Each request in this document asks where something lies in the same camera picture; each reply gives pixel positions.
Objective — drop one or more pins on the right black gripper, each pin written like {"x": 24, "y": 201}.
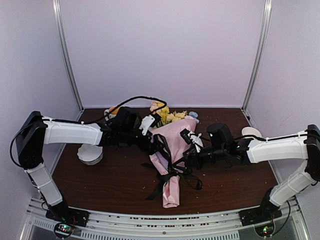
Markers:
{"x": 192, "y": 155}

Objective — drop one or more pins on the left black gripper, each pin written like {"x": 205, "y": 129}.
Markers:
{"x": 144, "y": 147}

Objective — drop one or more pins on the peach fake flower stem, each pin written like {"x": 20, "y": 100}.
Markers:
{"x": 155, "y": 105}

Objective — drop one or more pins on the bright yellow fake flower stem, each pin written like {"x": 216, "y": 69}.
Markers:
{"x": 163, "y": 113}

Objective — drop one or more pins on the purple wrapping paper sheet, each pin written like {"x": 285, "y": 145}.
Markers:
{"x": 177, "y": 145}

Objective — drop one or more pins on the black ribbon gold lettering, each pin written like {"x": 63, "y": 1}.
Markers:
{"x": 169, "y": 173}

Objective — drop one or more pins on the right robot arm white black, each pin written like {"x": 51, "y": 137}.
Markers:
{"x": 252, "y": 149}

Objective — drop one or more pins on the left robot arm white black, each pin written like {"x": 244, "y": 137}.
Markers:
{"x": 126, "y": 128}

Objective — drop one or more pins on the small white floral cup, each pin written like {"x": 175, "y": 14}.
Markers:
{"x": 248, "y": 130}

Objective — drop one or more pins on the white scalloped bowl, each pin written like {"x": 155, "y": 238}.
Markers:
{"x": 90, "y": 154}

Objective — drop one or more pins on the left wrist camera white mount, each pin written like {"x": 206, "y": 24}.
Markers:
{"x": 149, "y": 121}

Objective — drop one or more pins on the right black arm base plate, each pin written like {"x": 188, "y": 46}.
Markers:
{"x": 258, "y": 215}

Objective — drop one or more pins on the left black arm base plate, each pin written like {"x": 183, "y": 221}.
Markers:
{"x": 74, "y": 217}

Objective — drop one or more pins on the aluminium front rail frame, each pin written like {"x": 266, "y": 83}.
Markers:
{"x": 224, "y": 225}

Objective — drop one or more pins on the right aluminium corner post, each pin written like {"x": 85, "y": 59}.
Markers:
{"x": 264, "y": 30}

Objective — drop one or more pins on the aluminium corner post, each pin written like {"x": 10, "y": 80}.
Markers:
{"x": 264, "y": 30}
{"x": 56, "y": 4}

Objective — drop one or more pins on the left aluminium corner post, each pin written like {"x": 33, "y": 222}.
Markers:
{"x": 56, "y": 4}

